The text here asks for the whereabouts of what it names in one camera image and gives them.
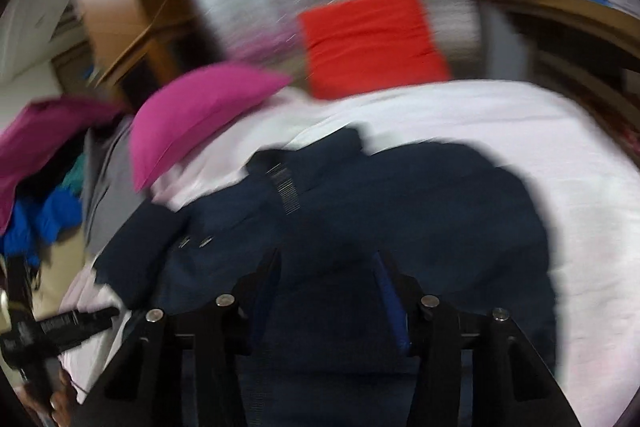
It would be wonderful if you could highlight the navy blue puffer jacket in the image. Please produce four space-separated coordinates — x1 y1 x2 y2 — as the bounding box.
94 128 556 426

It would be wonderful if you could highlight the cream leather sofa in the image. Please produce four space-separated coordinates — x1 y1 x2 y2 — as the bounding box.
32 228 94 319

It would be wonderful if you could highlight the blue garment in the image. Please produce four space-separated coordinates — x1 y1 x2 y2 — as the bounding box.
1 187 82 268

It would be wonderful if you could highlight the teal garment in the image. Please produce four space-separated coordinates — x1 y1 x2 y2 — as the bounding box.
61 153 86 197

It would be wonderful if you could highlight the grey garment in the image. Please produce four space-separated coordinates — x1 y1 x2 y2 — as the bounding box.
81 115 145 258

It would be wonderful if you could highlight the purple velvet garment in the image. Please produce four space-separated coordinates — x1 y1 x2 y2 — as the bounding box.
1 95 122 233

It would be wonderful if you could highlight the white fleece blanket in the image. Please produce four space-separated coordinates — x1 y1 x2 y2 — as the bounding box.
58 78 640 427

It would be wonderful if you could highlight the magenta pillow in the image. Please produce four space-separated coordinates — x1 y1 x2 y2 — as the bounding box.
129 62 291 192

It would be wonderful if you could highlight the red-orange pillow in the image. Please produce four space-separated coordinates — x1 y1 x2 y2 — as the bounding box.
298 0 452 100

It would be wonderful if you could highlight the wooden side table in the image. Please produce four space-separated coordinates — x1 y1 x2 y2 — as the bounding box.
482 0 639 156

